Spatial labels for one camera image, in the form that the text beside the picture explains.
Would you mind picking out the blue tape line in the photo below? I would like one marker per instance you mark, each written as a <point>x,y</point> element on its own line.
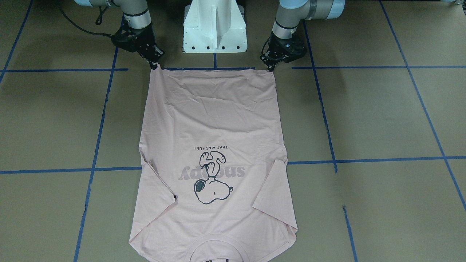
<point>330,144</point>
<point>443,156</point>
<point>14,14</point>

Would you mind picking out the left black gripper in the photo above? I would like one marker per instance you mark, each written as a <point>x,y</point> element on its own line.
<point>277,50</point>

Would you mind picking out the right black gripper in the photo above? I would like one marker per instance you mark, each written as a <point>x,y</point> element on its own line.
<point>142,39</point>

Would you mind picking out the pink Snoopy t-shirt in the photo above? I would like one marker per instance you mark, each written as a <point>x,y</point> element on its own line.
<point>214,184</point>

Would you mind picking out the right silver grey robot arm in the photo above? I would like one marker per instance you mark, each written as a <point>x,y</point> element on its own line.
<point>134,11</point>

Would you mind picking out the blue tape line crosswise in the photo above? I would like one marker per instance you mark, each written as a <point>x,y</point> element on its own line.
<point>125,168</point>

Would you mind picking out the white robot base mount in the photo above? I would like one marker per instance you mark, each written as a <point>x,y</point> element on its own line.
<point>214,26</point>

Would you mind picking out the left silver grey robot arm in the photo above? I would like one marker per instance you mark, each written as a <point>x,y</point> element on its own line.
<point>291,12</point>

